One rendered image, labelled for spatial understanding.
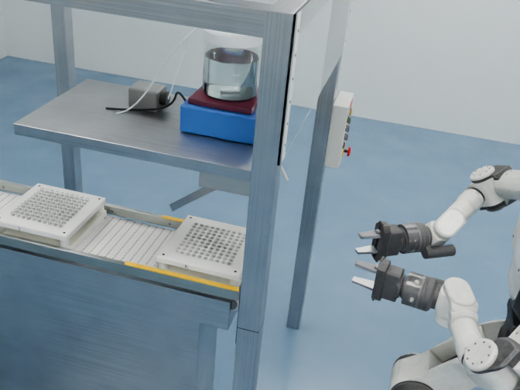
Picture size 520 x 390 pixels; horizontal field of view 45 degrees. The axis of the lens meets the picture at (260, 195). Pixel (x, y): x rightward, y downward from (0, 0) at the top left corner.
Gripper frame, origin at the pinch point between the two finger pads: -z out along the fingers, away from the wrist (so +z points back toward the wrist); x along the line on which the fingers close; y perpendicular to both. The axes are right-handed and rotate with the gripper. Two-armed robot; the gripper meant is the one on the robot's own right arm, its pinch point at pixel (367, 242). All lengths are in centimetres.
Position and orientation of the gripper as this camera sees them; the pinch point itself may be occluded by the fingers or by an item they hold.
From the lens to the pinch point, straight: 183.9
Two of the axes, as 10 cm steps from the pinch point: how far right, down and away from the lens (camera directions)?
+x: -0.8, 8.7, 4.9
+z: 9.5, -0.7, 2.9
